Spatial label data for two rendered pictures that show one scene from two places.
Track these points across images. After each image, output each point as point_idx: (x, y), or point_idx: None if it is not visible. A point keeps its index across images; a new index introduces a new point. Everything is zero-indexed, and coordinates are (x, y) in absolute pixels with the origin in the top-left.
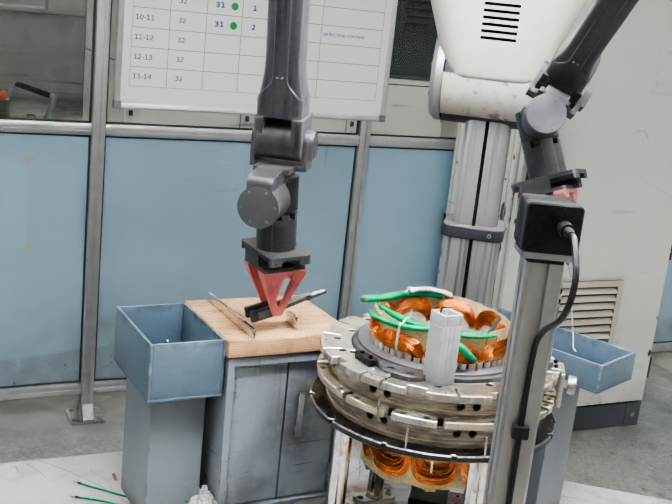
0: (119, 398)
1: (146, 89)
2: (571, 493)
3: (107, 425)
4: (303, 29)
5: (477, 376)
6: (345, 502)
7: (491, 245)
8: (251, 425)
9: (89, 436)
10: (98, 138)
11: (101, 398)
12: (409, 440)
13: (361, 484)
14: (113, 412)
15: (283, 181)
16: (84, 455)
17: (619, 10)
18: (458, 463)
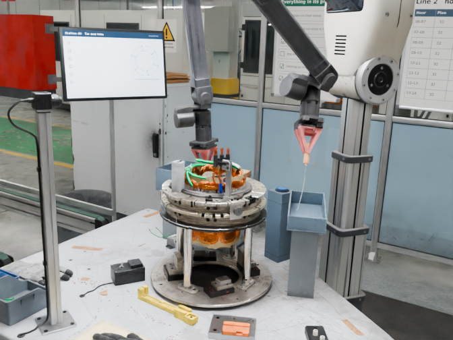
0: (398, 257)
1: (413, 99)
2: (330, 299)
3: (378, 265)
4: (195, 51)
5: (191, 192)
6: (215, 253)
7: (345, 164)
8: None
9: (364, 266)
10: (388, 123)
11: (389, 254)
12: (167, 212)
13: None
14: (387, 261)
15: (192, 111)
16: None
17: (277, 31)
18: (196, 233)
